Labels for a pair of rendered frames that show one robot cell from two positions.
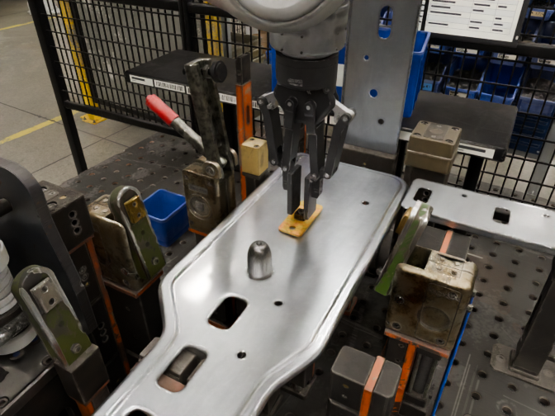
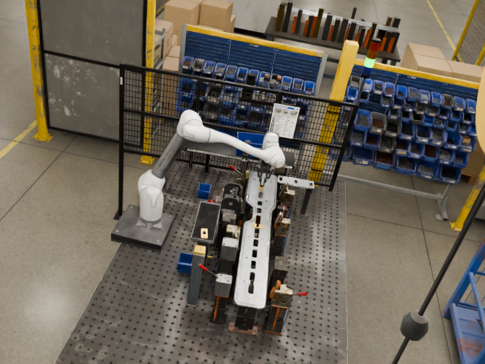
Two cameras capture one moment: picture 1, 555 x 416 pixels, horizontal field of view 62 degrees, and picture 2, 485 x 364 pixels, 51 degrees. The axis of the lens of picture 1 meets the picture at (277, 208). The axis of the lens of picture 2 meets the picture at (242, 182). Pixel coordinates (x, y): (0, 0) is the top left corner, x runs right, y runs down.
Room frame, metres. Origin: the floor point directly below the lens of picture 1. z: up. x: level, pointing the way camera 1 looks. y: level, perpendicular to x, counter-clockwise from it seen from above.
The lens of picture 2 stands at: (-2.12, 1.58, 3.18)
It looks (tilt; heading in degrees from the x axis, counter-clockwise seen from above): 35 degrees down; 332
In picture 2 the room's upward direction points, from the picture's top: 10 degrees clockwise
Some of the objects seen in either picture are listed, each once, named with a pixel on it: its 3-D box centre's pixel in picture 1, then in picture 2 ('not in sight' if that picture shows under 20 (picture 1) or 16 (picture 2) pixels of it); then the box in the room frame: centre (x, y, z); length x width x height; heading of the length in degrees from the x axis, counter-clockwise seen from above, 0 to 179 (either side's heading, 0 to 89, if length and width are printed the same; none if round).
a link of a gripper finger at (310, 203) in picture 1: (310, 195); not in sight; (0.55, -0.05, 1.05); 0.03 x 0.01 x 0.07; 152
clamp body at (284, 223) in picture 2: not in sight; (279, 238); (0.11, 0.00, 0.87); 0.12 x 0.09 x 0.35; 62
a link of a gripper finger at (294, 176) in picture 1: (294, 190); not in sight; (0.56, -0.02, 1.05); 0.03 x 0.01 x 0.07; 152
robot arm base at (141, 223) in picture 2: not in sight; (150, 219); (0.61, 0.80, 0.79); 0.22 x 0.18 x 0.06; 160
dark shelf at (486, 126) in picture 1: (303, 93); (240, 151); (1.03, -0.06, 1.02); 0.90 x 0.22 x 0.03; 62
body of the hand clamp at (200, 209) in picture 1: (215, 250); (237, 196); (0.63, 0.11, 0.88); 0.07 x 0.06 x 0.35; 62
